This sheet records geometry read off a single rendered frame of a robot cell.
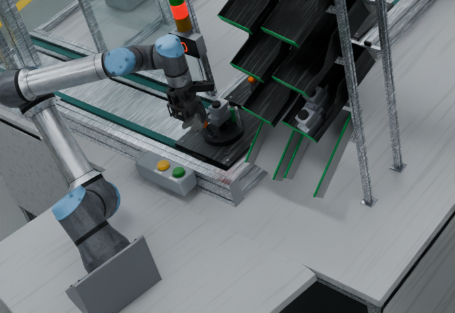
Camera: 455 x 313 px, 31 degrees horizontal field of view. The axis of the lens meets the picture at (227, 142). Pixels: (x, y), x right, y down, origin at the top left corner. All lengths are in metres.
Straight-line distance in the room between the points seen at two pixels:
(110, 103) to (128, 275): 0.91
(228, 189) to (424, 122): 0.70
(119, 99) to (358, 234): 1.12
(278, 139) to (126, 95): 0.82
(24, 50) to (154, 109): 0.68
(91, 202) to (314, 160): 0.67
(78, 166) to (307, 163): 0.70
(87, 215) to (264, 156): 0.56
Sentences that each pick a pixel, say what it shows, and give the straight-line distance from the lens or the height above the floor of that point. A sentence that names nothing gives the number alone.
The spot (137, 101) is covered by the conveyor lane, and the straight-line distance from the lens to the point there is 3.05.
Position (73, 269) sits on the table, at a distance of 2.61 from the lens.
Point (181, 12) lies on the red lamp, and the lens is 2.66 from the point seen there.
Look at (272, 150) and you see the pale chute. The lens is 2.48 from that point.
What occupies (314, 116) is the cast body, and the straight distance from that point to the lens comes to 2.23.
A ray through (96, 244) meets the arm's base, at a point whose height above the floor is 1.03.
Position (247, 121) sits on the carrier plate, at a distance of 2.72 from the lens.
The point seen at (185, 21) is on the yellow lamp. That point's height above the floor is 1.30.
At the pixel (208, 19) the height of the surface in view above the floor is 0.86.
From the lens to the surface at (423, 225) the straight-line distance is 2.44.
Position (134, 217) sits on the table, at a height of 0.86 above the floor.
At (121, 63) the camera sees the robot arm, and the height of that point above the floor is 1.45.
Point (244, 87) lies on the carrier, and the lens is 2.87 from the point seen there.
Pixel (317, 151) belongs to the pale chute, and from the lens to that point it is 2.40.
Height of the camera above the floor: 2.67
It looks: 40 degrees down
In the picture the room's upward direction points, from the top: 16 degrees counter-clockwise
